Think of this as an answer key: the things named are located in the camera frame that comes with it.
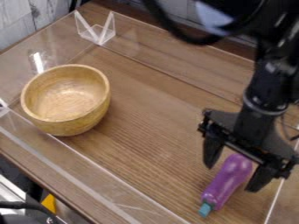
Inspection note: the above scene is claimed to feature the clear acrylic corner bracket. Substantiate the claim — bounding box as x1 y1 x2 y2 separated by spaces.
74 10 116 46

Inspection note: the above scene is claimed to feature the clear acrylic tray wall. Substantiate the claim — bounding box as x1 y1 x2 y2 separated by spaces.
0 17 299 224

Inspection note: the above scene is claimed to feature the black cable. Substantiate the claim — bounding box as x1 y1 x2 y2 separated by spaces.
0 200 56 224

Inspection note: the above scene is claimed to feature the brown wooden bowl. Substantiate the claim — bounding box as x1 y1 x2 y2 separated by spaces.
20 64 111 137

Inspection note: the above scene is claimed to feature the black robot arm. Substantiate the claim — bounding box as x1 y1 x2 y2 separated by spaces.
142 0 299 193

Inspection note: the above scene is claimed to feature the yellow black device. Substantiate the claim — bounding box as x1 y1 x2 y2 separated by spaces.
42 193 70 224

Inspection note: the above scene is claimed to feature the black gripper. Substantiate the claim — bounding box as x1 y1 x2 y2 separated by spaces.
198 103 299 193

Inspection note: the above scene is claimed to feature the purple toy eggplant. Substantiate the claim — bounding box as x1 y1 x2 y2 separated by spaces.
199 154 253 217

